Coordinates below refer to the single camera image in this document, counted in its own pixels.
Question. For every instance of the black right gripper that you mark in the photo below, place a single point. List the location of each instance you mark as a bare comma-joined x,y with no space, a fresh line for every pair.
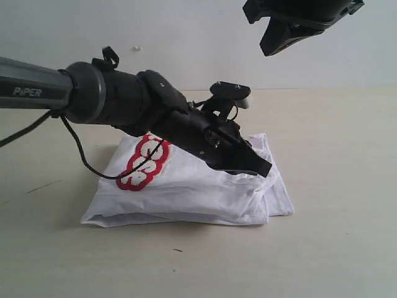
281,32

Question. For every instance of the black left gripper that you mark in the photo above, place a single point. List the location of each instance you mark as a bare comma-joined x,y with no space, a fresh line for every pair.
216,142

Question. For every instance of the white t-shirt red lettering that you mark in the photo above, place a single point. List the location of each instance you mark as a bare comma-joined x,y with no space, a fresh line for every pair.
162,183

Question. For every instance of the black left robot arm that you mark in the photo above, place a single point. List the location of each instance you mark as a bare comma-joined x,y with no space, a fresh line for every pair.
96,93

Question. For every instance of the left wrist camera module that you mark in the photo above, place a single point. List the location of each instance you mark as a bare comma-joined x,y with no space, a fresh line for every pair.
239,93

